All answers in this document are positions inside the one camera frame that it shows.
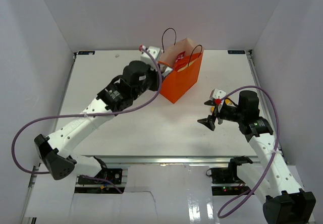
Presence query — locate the yellow snack packet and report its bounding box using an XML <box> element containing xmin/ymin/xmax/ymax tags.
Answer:
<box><xmin>214</xmin><ymin>98</ymin><xmax>236</xmax><ymax>111</ymax></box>

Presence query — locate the large red chips bag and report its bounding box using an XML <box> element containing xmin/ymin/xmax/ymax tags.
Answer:
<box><xmin>173</xmin><ymin>57</ymin><xmax>195</xmax><ymax>72</ymax></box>

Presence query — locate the brown chocolate bar wrapper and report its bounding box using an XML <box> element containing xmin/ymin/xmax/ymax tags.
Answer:
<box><xmin>162</xmin><ymin>66</ymin><xmax>173</xmax><ymax>78</ymax></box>

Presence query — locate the pink candy packet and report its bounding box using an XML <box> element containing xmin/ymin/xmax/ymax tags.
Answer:
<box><xmin>175</xmin><ymin>51</ymin><xmax>185</xmax><ymax>62</ymax></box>

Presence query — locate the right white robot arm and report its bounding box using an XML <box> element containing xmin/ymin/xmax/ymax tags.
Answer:
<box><xmin>198</xmin><ymin>86</ymin><xmax>316</xmax><ymax>223</ymax></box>

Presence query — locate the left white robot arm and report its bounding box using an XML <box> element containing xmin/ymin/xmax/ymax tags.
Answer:
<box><xmin>34</xmin><ymin>61</ymin><xmax>172</xmax><ymax>183</ymax></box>

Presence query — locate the orange paper bag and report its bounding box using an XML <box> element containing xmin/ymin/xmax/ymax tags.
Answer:
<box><xmin>159</xmin><ymin>37</ymin><xmax>204</xmax><ymax>104</ymax></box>

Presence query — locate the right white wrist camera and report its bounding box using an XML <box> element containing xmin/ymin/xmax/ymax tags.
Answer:
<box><xmin>210</xmin><ymin>88</ymin><xmax>227</xmax><ymax>103</ymax></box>

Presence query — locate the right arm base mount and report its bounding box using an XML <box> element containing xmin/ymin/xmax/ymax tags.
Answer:
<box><xmin>205</xmin><ymin>167</ymin><xmax>243</xmax><ymax>185</ymax></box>

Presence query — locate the aluminium table frame rail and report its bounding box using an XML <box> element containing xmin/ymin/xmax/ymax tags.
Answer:
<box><xmin>42</xmin><ymin>155</ymin><xmax>288</xmax><ymax>164</ymax></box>

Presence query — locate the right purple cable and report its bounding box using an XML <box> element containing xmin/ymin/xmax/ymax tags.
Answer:
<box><xmin>217</xmin><ymin>86</ymin><xmax>280</xmax><ymax>219</ymax></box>

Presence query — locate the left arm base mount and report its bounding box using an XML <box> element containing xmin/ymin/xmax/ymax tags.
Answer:
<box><xmin>77</xmin><ymin>169</ymin><xmax>123</xmax><ymax>185</ymax></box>

